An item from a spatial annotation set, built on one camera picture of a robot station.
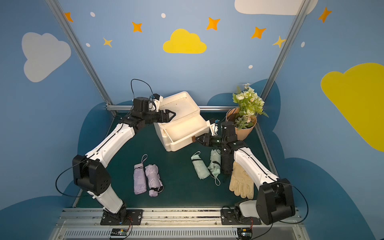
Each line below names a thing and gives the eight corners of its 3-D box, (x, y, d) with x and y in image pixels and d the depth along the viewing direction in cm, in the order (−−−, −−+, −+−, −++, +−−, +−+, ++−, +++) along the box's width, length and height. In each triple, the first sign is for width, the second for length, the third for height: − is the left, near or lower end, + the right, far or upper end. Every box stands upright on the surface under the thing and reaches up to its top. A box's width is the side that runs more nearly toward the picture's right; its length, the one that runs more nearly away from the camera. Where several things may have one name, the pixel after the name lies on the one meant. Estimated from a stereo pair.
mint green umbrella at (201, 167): (200, 179, 89) (200, 178, 87) (189, 156, 99) (189, 154, 97) (210, 175, 91) (211, 174, 89) (199, 152, 100) (199, 150, 99)
